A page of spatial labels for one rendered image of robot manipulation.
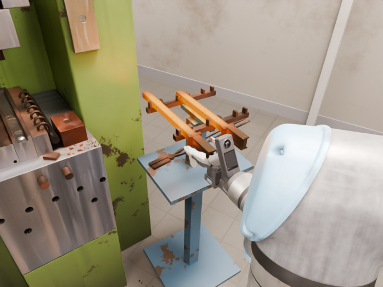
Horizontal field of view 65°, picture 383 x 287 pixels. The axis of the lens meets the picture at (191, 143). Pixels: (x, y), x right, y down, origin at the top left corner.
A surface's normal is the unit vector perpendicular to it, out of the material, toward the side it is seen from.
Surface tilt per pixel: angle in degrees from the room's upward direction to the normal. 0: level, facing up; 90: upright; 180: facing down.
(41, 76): 90
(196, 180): 0
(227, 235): 0
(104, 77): 90
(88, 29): 90
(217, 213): 0
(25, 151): 90
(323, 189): 52
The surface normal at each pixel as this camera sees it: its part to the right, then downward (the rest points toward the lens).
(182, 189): 0.03, -0.81
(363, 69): -0.53, 0.49
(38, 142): 0.59, 0.48
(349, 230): -0.16, 0.25
